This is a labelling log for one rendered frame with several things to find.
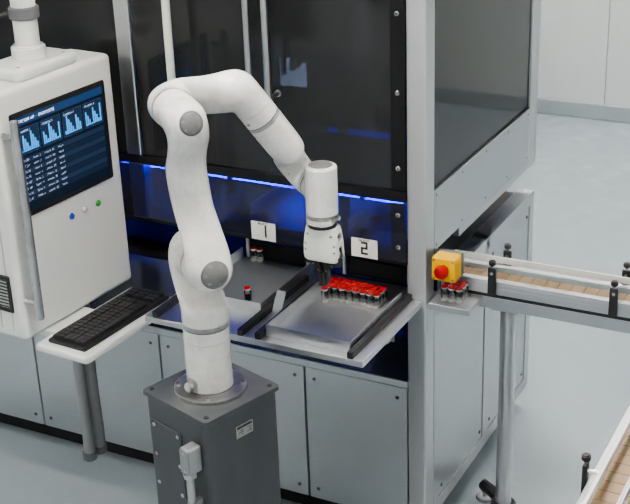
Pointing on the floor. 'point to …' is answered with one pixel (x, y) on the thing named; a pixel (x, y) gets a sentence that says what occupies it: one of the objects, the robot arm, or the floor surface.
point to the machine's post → (420, 242)
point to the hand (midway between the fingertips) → (324, 277)
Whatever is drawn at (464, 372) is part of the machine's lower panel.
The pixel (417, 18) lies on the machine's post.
